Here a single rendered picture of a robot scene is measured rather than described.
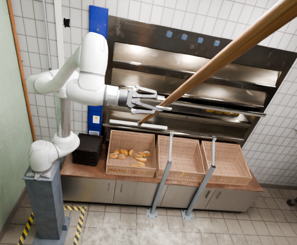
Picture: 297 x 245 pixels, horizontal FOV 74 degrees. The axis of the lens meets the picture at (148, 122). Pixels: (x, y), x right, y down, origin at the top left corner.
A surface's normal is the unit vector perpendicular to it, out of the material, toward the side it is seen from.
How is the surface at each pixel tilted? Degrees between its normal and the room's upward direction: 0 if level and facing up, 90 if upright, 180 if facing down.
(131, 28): 90
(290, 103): 90
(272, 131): 90
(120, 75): 70
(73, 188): 90
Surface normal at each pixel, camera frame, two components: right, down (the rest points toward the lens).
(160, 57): 0.11, 0.26
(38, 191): 0.05, 0.57
